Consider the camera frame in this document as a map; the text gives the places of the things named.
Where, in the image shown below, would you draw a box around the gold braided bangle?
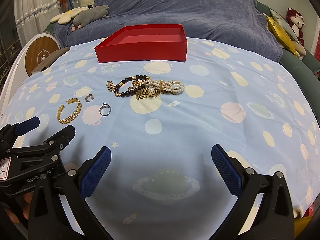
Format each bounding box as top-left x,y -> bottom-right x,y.
56,98 -> 82,125

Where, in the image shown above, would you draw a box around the small gold ear cuff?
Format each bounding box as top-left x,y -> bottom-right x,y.
85,94 -> 94,102

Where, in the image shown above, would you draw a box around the silver ring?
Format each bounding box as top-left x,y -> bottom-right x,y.
99,102 -> 112,117

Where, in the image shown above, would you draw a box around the dark bead bracelet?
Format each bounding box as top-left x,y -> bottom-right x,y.
114,74 -> 151,98

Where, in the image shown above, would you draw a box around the gold watch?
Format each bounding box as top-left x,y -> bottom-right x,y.
136,86 -> 162,100

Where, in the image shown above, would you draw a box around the pearl bracelet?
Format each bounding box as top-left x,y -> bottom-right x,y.
145,78 -> 186,95

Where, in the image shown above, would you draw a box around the red jewelry tray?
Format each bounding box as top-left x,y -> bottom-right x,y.
94,24 -> 188,63

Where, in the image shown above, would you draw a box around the left hand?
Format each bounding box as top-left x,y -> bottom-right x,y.
2,191 -> 33,224

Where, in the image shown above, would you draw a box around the brown flat case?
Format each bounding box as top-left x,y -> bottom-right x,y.
31,47 -> 70,75

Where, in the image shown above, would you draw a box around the round wooden white device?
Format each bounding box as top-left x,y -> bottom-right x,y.
1,33 -> 60,108

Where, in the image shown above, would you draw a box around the blue planet print cloth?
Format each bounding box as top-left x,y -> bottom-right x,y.
1,38 -> 319,239

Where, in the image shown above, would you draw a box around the cream flower plush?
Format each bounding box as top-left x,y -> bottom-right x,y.
50,7 -> 89,24

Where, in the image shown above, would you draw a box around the white curtain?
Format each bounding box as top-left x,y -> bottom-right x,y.
14,0 -> 63,46

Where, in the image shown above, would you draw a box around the grey plush toy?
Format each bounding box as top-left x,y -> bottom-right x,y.
71,5 -> 109,31

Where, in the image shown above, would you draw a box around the green sofa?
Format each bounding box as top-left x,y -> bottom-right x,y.
256,0 -> 320,136

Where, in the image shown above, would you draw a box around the gold cushion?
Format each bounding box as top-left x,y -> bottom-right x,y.
265,14 -> 299,57

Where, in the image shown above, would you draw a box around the grey green cushion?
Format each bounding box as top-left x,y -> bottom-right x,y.
270,9 -> 298,42

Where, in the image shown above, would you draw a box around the purple blue blanket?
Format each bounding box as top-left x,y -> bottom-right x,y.
54,0 -> 283,62

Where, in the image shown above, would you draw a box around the red monkey plush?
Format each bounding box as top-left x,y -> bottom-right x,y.
286,8 -> 305,46

